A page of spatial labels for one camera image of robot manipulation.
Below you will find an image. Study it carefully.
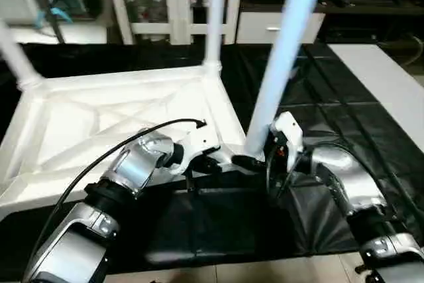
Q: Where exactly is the white plastic table leg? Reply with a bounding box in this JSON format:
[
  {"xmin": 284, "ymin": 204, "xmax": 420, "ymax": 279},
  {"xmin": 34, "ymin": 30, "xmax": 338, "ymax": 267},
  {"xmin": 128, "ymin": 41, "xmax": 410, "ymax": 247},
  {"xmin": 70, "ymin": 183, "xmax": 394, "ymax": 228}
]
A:
[
  {"xmin": 0, "ymin": 21, "xmax": 44, "ymax": 91},
  {"xmin": 242, "ymin": 0, "xmax": 329, "ymax": 158},
  {"xmin": 203, "ymin": 0, "xmax": 230, "ymax": 75}
]

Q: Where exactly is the white plastic table top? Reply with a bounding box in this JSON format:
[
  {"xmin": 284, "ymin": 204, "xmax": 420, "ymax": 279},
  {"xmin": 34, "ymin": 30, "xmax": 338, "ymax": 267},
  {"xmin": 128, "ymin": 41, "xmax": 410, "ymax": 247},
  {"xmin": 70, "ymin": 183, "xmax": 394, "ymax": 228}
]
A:
[{"xmin": 0, "ymin": 62, "xmax": 260, "ymax": 221}]

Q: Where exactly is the black plastic mat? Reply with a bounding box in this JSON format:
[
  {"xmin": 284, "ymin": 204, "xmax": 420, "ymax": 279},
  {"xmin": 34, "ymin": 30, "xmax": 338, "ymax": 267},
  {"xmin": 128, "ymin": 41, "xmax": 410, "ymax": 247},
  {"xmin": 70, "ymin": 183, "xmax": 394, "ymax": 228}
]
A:
[{"xmin": 0, "ymin": 41, "xmax": 424, "ymax": 277}]

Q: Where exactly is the white drawer unit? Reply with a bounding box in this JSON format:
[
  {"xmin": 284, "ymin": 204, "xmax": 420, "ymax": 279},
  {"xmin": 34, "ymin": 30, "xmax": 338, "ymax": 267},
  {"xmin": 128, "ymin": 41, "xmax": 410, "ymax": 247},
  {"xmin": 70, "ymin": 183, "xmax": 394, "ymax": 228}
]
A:
[{"xmin": 236, "ymin": 11, "xmax": 325, "ymax": 45}]

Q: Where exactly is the white glass-door cabinet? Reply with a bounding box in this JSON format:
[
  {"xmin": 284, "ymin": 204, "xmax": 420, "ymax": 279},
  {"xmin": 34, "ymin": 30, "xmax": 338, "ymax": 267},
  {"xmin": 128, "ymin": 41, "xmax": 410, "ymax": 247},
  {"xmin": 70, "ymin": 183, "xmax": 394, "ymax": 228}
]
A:
[{"xmin": 105, "ymin": 0, "xmax": 244, "ymax": 45}]

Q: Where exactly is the light blue plastic object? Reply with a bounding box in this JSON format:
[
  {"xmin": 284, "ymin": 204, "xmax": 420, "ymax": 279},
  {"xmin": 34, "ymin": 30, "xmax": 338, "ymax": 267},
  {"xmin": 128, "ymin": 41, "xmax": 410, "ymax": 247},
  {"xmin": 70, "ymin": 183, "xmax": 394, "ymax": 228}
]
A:
[{"xmin": 36, "ymin": 7, "xmax": 74, "ymax": 29}]

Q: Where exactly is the grey metal pole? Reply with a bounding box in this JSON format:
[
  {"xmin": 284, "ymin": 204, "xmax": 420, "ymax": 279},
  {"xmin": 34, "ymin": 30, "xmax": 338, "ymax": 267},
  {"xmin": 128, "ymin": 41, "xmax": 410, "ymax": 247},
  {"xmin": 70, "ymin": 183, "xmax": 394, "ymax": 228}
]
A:
[{"xmin": 44, "ymin": 0, "xmax": 70, "ymax": 44}]

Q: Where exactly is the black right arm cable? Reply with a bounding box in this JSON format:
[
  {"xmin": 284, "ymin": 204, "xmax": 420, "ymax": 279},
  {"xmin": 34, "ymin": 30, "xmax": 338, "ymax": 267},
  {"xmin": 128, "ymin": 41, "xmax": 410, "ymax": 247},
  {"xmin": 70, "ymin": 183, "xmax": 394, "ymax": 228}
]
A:
[{"xmin": 264, "ymin": 139, "xmax": 398, "ymax": 217}]

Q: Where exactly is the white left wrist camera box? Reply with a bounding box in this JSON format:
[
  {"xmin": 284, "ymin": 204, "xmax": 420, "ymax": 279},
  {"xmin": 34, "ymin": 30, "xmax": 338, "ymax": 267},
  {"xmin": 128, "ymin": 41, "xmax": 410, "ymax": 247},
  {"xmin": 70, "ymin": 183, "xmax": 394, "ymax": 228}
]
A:
[{"xmin": 171, "ymin": 124, "xmax": 221, "ymax": 175}]

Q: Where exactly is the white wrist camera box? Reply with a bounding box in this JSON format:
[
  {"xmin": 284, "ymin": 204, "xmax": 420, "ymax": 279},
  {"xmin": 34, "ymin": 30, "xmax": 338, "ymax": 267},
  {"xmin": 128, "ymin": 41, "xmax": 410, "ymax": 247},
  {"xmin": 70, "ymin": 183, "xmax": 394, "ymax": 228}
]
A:
[
  {"xmin": 269, "ymin": 111, "xmax": 305, "ymax": 172},
  {"xmin": 171, "ymin": 124, "xmax": 221, "ymax": 175}
]

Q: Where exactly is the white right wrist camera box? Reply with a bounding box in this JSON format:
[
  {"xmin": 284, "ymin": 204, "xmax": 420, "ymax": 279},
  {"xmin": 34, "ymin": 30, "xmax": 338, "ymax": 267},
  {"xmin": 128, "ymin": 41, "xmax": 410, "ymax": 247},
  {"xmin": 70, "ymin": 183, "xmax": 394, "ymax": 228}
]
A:
[{"xmin": 269, "ymin": 111, "xmax": 305, "ymax": 172}]

